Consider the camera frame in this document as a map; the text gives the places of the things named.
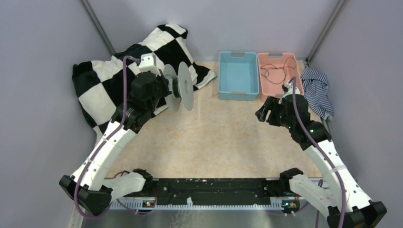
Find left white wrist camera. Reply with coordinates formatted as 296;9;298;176
138;53;159;76

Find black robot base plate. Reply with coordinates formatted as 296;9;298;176
127;178;297;206

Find black white checkered pillow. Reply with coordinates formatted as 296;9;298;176
72;24;217;138

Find corner metal post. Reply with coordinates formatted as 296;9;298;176
79;0;115;55
306;0;349;66

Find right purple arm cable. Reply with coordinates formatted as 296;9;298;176
288;76;347;228

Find aluminium frame rail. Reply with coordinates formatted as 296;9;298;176
67;178;372;228

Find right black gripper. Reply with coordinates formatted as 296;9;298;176
255;95;294;130

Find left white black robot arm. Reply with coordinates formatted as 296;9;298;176
59;71;180;219

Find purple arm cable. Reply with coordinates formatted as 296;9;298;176
73;56;141;221
288;76;347;228

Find right corner metal post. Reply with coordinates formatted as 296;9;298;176
306;0;349;66

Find translucent white cable spool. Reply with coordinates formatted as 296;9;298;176
163;62;194;112

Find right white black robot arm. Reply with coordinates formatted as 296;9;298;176
255;95;387;228

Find blue plastic bin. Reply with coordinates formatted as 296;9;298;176
218;51;259;101

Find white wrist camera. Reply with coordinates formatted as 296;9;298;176
138;53;159;76
281;80;301;98

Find pink plastic bin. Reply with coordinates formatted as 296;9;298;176
257;53;304;102

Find blue white striped cloth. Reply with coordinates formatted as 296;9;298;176
301;67;334;120

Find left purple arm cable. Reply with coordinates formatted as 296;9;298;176
73;56;141;221

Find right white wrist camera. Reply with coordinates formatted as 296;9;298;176
281;80;301;98

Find left corner metal post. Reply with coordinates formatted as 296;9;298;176
79;0;115;55

